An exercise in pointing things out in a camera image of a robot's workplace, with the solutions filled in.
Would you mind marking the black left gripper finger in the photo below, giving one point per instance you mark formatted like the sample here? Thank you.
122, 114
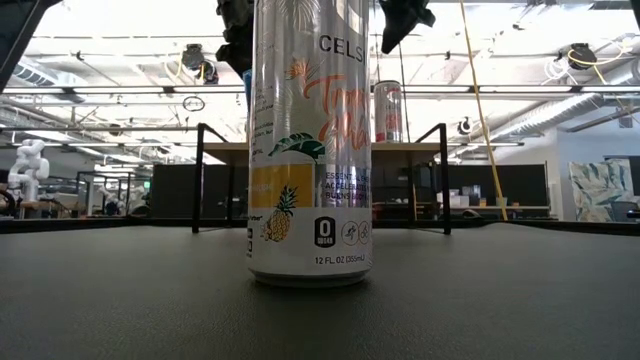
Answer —
235, 57

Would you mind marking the black rounded object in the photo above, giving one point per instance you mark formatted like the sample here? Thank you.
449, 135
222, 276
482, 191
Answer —
471, 214

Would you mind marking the Celsius Peach Vibe can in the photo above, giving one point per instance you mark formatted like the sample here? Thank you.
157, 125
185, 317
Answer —
388, 112

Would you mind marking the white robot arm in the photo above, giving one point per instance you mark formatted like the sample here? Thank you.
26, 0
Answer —
27, 170

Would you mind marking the black table edge rail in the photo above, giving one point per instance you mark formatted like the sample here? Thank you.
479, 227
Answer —
65, 226

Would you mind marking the leaf pattern painted panel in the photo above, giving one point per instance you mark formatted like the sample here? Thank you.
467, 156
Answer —
600, 190

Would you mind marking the wooden shelf black metal legs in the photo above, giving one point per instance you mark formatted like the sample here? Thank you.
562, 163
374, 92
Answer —
225, 153

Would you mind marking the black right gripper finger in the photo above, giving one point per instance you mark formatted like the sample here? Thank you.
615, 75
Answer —
400, 20

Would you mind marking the black room divider panel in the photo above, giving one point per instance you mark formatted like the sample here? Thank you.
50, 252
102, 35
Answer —
172, 190

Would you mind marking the Celsius can pineapple print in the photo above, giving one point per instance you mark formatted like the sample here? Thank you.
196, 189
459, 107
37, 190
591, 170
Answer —
310, 150

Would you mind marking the black table mat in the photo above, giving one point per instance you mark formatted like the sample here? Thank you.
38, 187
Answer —
150, 300

